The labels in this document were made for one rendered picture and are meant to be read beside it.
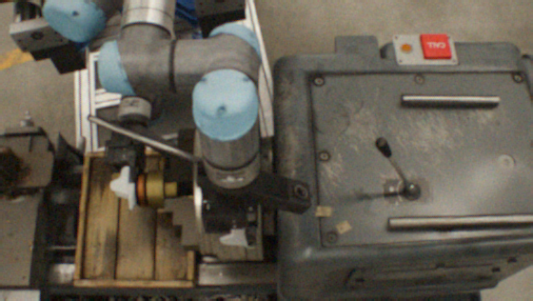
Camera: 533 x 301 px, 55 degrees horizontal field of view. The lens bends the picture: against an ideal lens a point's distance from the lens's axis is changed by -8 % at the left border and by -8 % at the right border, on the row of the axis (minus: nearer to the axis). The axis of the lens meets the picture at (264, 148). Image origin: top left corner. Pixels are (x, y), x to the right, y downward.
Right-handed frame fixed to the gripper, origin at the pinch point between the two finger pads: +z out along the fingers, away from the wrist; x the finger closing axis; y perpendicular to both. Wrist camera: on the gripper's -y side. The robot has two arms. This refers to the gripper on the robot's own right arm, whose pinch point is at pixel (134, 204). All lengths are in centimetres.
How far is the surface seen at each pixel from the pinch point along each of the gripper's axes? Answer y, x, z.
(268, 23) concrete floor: -29, -108, -132
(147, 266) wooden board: 1.4, -19.7, 9.3
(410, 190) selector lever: -55, 18, 5
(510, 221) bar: -73, 19, 12
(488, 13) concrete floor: -145, -108, -139
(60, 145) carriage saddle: 27.6, -17.4, -22.9
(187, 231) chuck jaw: -12.2, 2.4, 7.0
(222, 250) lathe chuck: -19.6, 4.1, 11.4
